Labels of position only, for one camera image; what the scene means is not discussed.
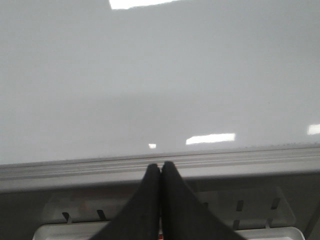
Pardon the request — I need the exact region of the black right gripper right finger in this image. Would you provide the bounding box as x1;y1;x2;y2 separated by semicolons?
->
161;161;243;240

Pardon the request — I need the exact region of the white whiteboard with aluminium frame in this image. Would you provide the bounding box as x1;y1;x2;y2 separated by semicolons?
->
0;0;320;193

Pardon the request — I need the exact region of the white plastic marker tray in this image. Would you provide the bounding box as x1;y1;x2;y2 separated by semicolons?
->
33;187;304;240

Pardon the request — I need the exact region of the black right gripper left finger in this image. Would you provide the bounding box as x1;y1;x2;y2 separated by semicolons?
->
94;164;161;240

